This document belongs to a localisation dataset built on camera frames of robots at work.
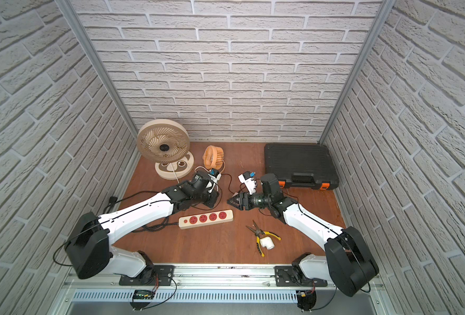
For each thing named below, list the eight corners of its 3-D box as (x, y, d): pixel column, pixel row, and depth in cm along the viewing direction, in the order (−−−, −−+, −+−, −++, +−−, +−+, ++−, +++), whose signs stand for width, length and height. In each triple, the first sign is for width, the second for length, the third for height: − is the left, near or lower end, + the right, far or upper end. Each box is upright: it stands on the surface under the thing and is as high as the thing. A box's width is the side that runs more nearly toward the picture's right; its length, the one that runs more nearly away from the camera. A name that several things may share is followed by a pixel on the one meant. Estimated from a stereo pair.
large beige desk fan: (157, 178, 103) (133, 136, 79) (163, 161, 111) (142, 118, 86) (192, 178, 103) (178, 137, 79) (195, 162, 111) (183, 118, 86)
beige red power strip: (179, 229, 87) (178, 226, 85) (180, 219, 90) (178, 216, 87) (233, 221, 90) (233, 218, 87) (232, 212, 93) (232, 209, 90)
